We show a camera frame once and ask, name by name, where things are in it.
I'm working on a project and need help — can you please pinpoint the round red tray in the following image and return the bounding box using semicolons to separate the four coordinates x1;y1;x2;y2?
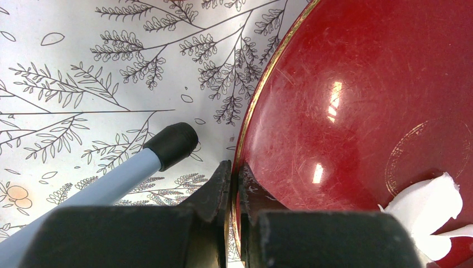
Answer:
231;0;473;268

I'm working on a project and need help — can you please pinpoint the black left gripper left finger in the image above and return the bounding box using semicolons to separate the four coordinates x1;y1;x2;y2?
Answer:
19;160;231;267

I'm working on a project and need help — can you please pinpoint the floral table mat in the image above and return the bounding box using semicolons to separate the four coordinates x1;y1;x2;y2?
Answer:
1;1;308;242

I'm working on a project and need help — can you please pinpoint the light blue music stand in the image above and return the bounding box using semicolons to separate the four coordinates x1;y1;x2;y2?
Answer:
1;122;199;267

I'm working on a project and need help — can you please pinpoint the white dough ball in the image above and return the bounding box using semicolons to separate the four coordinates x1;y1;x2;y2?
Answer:
378;172;472;265

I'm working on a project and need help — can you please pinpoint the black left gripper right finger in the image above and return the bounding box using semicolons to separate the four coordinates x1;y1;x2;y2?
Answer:
238;164;421;267

